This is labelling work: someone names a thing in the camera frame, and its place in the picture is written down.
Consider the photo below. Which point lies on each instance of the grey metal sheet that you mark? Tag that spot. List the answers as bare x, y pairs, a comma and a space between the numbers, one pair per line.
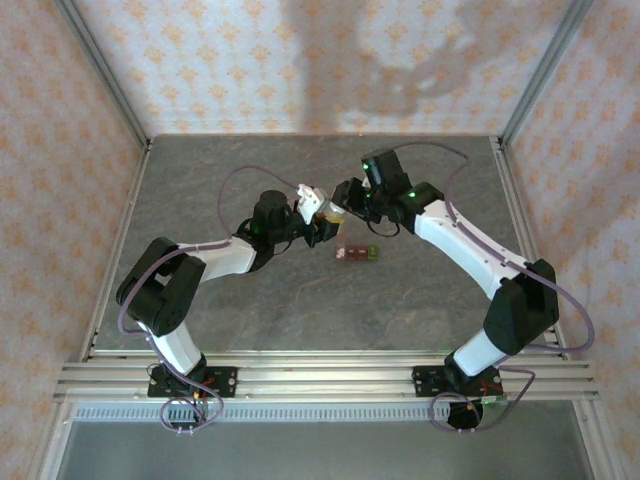
325, 450

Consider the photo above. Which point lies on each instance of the aluminium frame post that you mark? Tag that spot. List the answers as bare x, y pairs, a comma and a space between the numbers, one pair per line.
545, 70
103, 70

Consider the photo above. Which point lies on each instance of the wide slotted aluminium beam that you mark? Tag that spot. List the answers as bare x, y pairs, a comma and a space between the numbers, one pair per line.
325, 380

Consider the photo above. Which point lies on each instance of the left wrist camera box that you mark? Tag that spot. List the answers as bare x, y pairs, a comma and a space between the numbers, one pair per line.
311, 202

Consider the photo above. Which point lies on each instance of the small green circuit board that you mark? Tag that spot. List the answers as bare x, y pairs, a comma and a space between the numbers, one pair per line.
495, 400

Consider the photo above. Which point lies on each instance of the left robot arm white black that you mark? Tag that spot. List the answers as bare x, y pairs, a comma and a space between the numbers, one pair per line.
220, 257

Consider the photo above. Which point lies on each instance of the aluminium side rail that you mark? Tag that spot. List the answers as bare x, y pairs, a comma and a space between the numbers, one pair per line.
131, 200
515, 200

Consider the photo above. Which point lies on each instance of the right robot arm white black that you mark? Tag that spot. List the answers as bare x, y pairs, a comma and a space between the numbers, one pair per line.
460, 235

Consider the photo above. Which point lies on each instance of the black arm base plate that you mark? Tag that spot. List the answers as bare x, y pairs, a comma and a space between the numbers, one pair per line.
425, 382
225, 382

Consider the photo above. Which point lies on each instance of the brown block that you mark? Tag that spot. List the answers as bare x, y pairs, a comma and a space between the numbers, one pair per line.
357, 251

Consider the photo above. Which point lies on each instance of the aluminium frame bar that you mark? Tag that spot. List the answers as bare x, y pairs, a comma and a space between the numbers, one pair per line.
55, 440
597, 440

